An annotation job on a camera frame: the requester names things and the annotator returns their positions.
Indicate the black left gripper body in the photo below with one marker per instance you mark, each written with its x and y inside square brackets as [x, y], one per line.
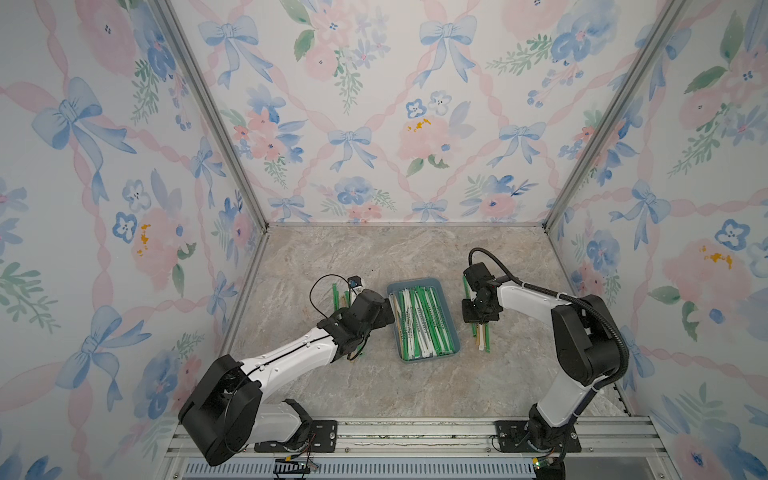
[391, 320]

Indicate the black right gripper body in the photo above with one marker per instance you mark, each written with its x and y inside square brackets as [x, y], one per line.
[476, 310]

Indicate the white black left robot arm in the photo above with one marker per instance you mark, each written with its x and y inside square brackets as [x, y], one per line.
[227, 410]

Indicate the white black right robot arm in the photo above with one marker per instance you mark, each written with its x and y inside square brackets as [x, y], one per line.
[590, 351]

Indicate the green straws pile right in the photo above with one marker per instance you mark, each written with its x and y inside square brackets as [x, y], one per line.
[466, 304]

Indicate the blue plastic storage tray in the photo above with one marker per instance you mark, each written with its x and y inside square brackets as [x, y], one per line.
[425, 340]

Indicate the green straw right pile edge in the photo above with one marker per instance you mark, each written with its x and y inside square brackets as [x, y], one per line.
[486, 338]

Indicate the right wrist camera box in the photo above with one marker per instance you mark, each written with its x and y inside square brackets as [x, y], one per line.
[478, 277]

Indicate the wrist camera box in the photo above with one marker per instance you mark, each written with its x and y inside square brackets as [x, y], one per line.
[478, 277]
[355, 281]

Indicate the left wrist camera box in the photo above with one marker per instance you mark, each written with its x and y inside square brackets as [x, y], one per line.
[355, 281]

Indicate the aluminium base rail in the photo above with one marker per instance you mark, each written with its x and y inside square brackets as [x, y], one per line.
[441, 448]

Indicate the aluminium frame post right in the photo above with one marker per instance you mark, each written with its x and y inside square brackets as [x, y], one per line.
[659, 33]

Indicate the aluminium frame post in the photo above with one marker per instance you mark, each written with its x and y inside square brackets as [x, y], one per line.
[179, 44]
[659, 33]

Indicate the aluminium frame post left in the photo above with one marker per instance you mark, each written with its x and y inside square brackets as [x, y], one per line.
[179, 44]

